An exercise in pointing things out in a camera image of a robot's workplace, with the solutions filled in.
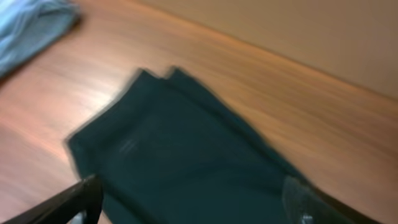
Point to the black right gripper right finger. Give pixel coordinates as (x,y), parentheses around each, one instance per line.
(304,204)

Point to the light blue folded jeans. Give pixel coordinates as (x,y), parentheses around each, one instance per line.
(29,26)

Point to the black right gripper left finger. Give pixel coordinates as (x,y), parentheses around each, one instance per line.
(80,203)

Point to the black shorts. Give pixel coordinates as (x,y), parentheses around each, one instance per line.
(170,152)

